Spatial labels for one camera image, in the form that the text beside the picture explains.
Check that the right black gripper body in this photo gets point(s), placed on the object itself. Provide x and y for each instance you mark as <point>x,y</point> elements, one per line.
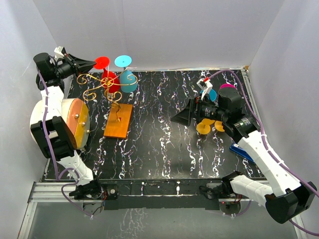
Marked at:
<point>202,107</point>

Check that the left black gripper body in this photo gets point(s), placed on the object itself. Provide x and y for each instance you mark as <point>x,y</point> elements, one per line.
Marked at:
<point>70,68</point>

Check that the blue wine glass front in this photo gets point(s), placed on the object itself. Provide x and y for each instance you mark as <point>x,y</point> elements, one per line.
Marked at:
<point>212,95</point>

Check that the orange glass yellow base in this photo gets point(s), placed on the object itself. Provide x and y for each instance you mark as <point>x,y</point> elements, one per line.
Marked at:
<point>204,127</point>
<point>218,126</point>

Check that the magenta wine glass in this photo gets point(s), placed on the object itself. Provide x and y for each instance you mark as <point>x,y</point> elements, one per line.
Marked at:
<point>227,86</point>

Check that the red wine glass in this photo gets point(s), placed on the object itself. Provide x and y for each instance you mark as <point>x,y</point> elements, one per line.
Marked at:
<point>107,72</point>

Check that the teal wine glass back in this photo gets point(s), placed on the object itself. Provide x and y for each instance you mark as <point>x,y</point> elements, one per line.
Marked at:
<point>127,78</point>

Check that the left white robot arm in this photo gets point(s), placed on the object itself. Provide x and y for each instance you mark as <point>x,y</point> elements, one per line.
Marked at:
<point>60,126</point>

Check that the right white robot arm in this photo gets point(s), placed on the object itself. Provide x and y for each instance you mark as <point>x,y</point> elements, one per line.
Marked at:
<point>285,196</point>

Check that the orange wooden rack base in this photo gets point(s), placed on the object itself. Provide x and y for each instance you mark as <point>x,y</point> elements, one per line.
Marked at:
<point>118,122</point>

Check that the white cylinder drum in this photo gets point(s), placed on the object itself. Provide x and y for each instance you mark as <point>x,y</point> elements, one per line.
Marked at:
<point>76,115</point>

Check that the blue stapler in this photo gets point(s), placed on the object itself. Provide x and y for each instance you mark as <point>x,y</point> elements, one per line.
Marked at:
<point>241,152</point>

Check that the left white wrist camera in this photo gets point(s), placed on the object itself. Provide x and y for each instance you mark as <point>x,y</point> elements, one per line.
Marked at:
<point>60,52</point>

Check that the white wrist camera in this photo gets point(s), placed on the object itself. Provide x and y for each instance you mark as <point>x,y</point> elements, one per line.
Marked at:
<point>60,52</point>
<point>205,85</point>

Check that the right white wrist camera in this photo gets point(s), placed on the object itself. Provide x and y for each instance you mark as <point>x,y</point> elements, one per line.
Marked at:
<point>205,85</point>

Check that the gold wire glass rack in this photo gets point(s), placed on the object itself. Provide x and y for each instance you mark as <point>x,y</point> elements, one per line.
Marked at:
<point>89,94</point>

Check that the black front mounting rail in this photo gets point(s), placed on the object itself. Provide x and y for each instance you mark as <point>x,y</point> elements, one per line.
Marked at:
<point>158,194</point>

